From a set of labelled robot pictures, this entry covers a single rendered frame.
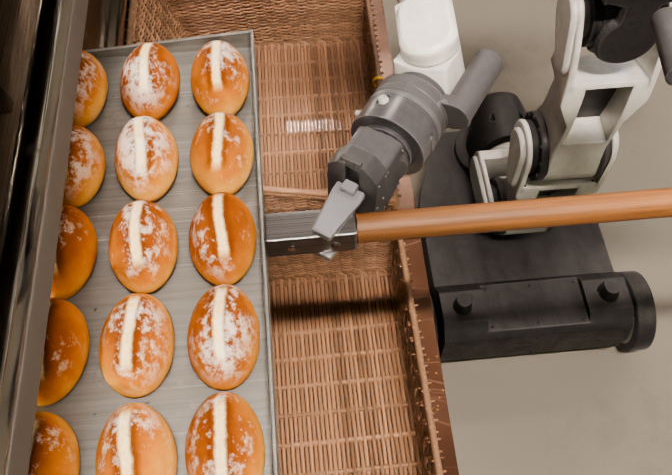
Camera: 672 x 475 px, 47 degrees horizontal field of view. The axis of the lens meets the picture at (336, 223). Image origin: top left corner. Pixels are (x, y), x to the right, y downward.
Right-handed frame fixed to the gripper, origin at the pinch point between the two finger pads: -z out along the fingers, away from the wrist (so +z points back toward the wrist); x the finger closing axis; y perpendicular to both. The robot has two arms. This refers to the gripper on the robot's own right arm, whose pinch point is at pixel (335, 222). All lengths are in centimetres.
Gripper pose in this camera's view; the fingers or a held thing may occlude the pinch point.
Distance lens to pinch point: 77.0
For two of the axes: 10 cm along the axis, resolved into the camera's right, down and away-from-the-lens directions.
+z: 4.9, -7.4, 4.5
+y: -8.7, -4.2, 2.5
